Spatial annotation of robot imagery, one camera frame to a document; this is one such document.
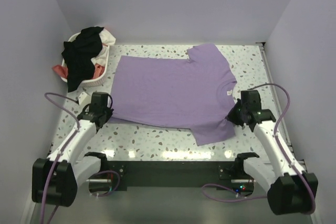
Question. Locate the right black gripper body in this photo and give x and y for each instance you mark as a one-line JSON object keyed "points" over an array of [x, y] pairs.
{"points": [[236, 115]]}

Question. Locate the purple t shirt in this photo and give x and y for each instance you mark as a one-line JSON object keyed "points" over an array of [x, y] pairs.
{"points": [[193, 93]]}

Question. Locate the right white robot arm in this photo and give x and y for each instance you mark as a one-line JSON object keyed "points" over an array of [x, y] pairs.
{"points": [[289, 187]]}

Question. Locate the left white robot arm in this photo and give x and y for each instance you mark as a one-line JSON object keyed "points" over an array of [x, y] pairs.
{"points": [[56, 179]]}

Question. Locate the coral orange t shirt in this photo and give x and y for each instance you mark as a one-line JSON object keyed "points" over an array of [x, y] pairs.
{"points": [[63, 71]]}

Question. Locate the black t shirt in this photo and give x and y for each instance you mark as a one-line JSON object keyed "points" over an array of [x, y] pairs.
{"points": [[78, 53]]}

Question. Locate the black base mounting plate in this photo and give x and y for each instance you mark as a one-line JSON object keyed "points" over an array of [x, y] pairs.
{"points": [[170, 174]]}

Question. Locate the white t shirt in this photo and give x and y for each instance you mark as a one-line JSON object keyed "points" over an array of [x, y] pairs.
{"points": [[107, 40]]}

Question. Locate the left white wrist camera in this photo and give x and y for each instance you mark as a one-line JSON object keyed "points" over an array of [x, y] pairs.
{"points": [[83, 98]]}

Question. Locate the aluminium frame rail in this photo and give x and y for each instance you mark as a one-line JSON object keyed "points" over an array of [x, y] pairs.
{"points": [[29, 205]]}

